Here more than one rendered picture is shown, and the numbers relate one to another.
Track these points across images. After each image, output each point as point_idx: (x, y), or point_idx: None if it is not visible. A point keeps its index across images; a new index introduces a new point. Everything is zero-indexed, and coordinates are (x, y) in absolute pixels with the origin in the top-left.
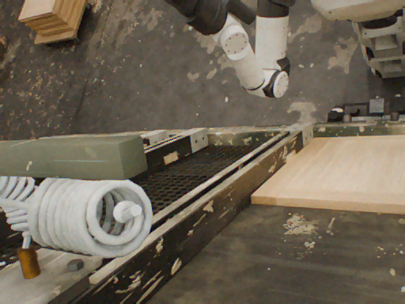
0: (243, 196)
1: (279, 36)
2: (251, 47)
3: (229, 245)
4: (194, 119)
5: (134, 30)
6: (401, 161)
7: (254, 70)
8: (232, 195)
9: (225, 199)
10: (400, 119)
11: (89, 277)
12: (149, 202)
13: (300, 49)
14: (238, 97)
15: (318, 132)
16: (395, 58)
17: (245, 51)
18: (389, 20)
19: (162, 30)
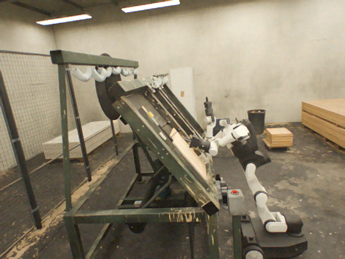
0: (172, 125)
1: (218, 134)
2: (281, 197)
3: (160, 116)
4: (238, 186)
5: (280, 163)
6: (188, 155)
7: (208, 132)
8: (171, 121)
9: (169, 118)
10: (214, 180)
11: (152, 94)
12: (156, 86)
13: (284, 211)
14: (252, 196)
15: (206, 164)
16: (255, 202)
17: (209, 126)
18: (242, 165)
19: (282, 170)
